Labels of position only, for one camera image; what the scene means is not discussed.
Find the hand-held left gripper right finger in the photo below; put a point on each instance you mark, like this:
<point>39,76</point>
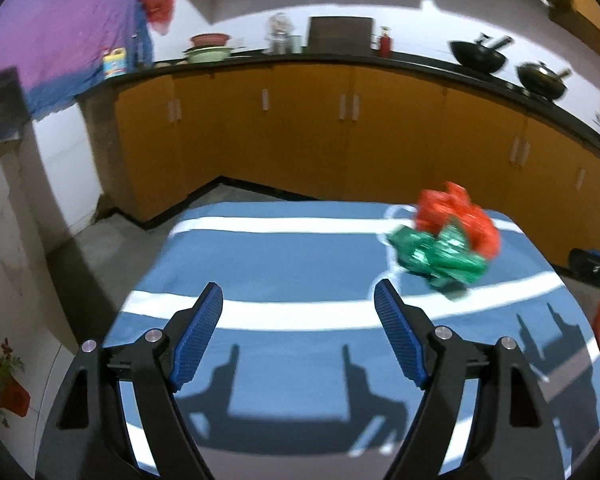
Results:
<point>397,330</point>

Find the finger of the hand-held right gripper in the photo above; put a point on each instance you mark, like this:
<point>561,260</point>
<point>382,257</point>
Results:
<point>592,265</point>

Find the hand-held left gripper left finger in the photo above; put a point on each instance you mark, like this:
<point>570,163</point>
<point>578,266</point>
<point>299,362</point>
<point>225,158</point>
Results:
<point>200,330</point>

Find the dark green plastic bag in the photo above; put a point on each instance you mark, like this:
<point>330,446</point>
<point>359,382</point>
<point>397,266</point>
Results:
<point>430,257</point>

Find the orange-red plastic bag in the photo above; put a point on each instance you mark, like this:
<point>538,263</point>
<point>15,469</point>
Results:
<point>475,225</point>

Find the blue white striped tablecloth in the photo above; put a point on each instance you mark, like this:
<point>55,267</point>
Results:
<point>280,260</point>

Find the black wok with lid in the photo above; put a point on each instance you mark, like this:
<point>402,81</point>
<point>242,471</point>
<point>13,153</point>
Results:
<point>542,82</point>

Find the white cabinet with flower print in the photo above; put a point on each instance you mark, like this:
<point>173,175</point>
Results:
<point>10,235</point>

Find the orange lower kitchen cabinets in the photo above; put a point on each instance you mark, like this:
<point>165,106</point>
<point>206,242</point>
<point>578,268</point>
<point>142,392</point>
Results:
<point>305,135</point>

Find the open black wok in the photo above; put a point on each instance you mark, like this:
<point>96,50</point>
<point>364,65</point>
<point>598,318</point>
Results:
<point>480,57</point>

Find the green basin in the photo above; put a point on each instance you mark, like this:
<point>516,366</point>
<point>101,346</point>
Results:
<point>207,55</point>

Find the black kitchen countertop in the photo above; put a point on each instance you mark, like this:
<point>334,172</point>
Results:
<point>330,60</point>

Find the yellow detergent bottle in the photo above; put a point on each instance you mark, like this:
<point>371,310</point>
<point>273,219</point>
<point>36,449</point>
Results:
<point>114,65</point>

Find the red bottle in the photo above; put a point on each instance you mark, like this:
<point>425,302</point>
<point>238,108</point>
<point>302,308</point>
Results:
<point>385,45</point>

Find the red bowl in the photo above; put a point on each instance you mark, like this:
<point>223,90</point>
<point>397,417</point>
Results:
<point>210,40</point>

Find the dark cutting board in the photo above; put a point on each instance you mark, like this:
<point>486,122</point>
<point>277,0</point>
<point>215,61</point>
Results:
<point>340,35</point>

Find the clear glass jar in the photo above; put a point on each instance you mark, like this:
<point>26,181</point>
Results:
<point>280,35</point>

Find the purple and blue curtain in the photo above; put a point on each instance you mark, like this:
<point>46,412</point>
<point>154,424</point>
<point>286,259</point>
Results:
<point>65,35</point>

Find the hanging red plastic bag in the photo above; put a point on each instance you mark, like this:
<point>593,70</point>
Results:
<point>157,2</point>

